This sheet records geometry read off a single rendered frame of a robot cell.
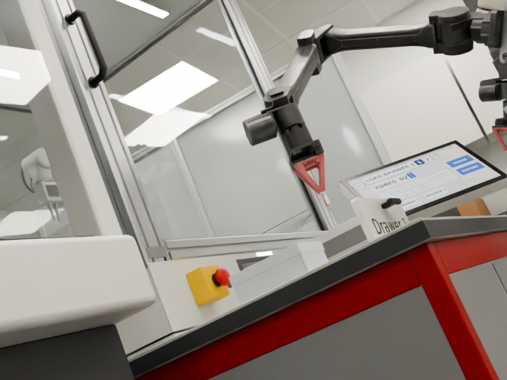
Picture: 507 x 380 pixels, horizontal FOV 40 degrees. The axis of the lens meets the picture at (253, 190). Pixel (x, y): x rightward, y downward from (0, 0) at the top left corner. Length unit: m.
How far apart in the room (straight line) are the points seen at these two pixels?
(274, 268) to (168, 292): 0.43
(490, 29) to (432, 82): 3.39
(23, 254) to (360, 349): 0.43
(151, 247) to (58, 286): 0.60
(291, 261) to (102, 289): 0.28
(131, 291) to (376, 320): 0.32
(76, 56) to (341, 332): 0.92
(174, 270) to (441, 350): 0.71
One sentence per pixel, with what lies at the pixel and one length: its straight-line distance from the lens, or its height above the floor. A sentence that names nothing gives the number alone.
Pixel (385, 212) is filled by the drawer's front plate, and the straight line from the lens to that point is 1.64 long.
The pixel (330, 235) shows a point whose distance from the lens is 1.56.
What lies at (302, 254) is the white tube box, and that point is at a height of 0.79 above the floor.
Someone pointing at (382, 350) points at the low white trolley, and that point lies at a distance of 0.92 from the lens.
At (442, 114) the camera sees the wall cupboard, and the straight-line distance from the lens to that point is 5.07.
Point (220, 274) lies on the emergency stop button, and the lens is 1.44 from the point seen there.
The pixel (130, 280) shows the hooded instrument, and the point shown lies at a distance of 0.93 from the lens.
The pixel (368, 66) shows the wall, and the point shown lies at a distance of 5.64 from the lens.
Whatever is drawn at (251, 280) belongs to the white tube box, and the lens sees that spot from 1.04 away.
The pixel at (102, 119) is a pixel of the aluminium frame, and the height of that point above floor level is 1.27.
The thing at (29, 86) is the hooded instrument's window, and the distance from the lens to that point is 1.00.
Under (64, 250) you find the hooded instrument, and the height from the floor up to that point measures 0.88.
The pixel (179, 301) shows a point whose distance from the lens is 1.42.
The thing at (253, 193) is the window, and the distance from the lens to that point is 1.92.
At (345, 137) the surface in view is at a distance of 3.48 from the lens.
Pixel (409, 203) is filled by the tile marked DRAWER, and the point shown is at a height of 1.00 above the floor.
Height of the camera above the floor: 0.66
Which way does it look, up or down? 14 degrees up
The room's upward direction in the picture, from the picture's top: 23 degrees counter-clockwise
